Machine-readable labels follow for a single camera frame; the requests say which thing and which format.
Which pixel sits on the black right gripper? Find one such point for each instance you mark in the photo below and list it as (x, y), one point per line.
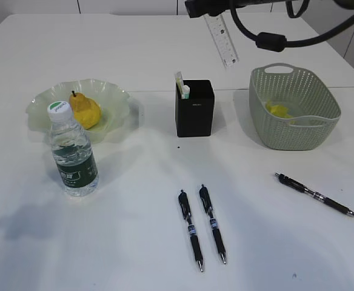
(198, 8)

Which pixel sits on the clear plastic ruler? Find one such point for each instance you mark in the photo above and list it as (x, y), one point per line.
(221, 37)

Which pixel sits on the yellow pen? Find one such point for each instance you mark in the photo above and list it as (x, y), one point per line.
(180, 83)

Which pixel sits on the teal pen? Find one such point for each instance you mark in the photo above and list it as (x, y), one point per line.
(185, 92)

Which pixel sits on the yellow waste paper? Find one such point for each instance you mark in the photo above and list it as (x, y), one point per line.
(280, 111)

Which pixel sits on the yellow pear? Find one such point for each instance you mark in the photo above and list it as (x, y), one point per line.
(86, 111)

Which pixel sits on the black gel pen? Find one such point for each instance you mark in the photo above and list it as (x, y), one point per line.
(194, 240)
(208, 208)
(283, 179)

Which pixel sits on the clear water bottle green label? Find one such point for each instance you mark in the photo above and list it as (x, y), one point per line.
(72, 151)

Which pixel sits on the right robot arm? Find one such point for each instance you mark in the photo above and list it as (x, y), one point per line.
(265, 24)

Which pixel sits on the black square pen holder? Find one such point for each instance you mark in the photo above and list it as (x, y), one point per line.
(194, 116)

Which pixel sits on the green wavy glass plate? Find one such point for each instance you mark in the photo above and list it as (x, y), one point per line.
(112, 99)

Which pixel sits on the green plastic woven basket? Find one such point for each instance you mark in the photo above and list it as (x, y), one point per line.
(315, 110)

